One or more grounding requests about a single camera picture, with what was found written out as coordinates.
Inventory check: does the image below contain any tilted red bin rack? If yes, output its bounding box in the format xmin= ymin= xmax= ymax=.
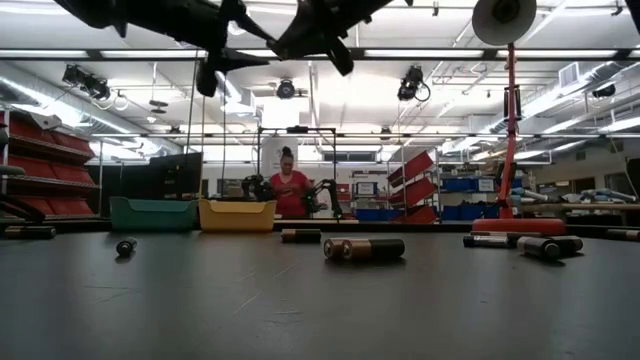
xmin=387 ymin=149 xmax=441 ymax=225

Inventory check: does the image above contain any blue bin shelf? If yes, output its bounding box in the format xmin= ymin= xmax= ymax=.
xmin=439 ymin=174 xmax=524 ymax=221

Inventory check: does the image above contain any yellow plastic bin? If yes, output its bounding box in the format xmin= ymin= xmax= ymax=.
xmin=198 ymin=198 xmax=278 ymax=233

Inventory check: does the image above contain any red bin shelving rack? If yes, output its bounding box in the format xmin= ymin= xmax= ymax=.
xmin=0 ymin=109 xmax=101 ymax=221

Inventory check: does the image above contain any person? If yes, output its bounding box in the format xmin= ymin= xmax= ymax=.
xmin=270 ymin=146 xmax=314 ymax=220

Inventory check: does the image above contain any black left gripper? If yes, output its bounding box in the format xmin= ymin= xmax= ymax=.
xmin=144 ymin=0 xmax=277 ymax=99

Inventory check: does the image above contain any black metal rig frame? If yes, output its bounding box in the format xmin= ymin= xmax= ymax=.
xmin=256 ymin=125 xmax=339 ymax=220

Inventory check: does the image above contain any black ceiling mounted camera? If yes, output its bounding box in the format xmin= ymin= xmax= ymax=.
xmin=62 ymin=63 xmax=112 ymax=101
xmin=276 ymin=78 xmax=297 ymax=100
xmin=397 ymin=64 xmax=432 ymax=103

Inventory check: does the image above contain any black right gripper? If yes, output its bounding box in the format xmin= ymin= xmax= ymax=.
xmin=268 ymin=0 xmax=399 ymax=78

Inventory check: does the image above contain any blue storage bin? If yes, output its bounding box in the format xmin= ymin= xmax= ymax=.
xmin=354 ymin=208 xmax=401 ymax=222

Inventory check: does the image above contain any silver Energizer battery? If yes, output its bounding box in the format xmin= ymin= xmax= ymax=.
xmin=462 ymin=234 xmax=512 ymax=249
xmin=115 ymin=237 xmax=138 ymax=258

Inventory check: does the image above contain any wooden workbench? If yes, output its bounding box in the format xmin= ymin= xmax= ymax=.
xmin=519 ymin=201 xmax=640 ymax=226

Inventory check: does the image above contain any teal plastic bin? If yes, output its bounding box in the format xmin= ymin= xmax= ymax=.
xmin=109 ymin=196 xmax=200 ymax=232

